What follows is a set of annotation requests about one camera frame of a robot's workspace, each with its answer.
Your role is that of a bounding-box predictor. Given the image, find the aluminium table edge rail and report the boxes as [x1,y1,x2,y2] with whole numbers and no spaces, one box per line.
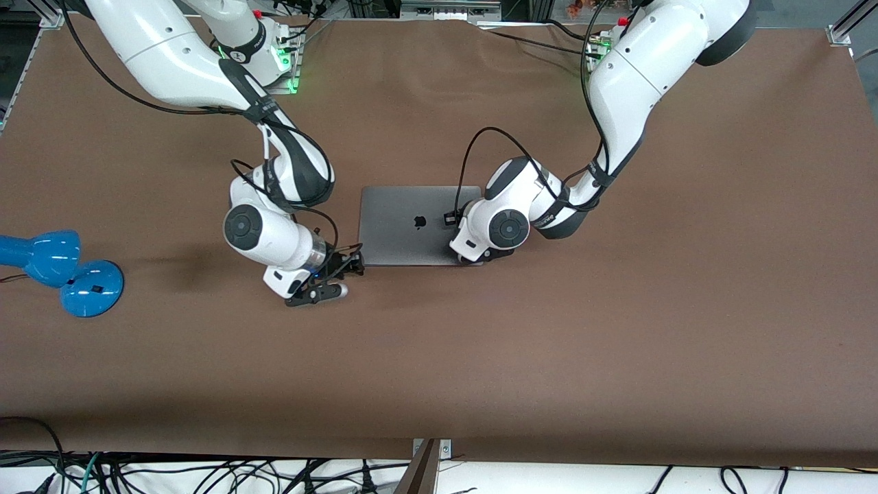
[0,27,42,131]

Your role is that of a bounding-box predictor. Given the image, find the black cable on cloth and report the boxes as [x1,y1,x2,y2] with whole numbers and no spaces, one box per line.
[488,29,592,57]
[545,19,601,42]

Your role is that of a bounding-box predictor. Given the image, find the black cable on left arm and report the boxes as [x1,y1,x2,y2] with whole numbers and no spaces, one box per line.
[453,0,649,224]

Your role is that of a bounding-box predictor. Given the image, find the black looped floor cable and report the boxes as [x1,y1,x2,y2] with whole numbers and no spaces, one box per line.
[0,416,66,494]

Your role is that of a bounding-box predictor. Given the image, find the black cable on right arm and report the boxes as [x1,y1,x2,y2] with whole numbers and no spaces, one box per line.
[58,0,364,289]

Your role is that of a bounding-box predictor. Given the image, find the teal cable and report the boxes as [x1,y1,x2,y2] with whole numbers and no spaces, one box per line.
[79,451,104,494]

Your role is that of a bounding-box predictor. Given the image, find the aluminium right arm base plate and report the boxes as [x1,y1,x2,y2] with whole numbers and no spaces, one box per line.
[264,27,304,94]

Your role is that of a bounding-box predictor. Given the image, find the brown table cloth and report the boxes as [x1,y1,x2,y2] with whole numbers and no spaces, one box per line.
[0,14,878,467]

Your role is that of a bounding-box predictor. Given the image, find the dark metal bar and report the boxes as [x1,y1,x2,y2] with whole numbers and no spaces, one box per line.
[394,439,441,494]

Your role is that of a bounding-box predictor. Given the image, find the aluminium frame profile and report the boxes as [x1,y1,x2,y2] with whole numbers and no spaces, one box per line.
[27,0,66,28]
[827,0,878,47]

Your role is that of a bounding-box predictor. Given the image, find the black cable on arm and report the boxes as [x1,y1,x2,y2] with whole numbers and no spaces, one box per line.
[453,0,649,224]
[58,0,364,289]

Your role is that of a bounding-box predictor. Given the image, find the blue desk lamp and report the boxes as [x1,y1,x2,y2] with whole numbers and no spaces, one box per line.
[0,230,126,318]

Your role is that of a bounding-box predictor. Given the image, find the grey box with sockets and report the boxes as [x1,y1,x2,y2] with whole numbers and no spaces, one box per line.
[401,0,501,21]

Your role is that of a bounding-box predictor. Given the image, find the grey laptop with black keyboard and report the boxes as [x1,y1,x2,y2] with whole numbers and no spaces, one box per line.
[359,185,484,267]

